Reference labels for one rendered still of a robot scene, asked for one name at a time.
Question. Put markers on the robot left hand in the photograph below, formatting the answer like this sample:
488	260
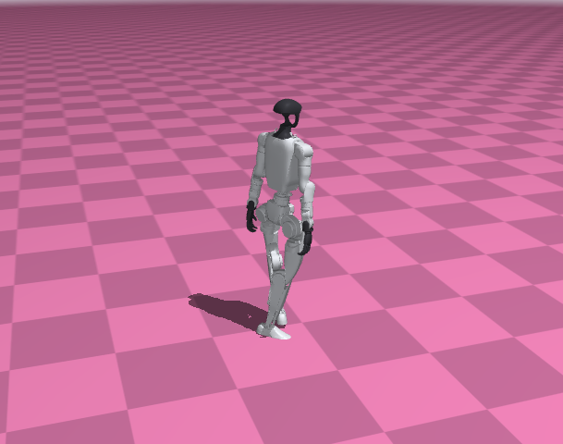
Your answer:
250	216

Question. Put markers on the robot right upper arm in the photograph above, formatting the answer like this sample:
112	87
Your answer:
303	153

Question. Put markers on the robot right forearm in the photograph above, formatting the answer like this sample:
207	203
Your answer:
306	204

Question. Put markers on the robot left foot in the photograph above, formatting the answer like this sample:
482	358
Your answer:
282	318

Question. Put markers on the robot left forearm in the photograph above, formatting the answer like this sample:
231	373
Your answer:
255	189

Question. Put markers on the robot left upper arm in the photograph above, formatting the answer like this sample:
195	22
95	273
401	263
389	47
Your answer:
259	170

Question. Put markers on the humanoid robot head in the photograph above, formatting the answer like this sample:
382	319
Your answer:
287	107

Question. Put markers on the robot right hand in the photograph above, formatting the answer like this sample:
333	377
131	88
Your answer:
307	237

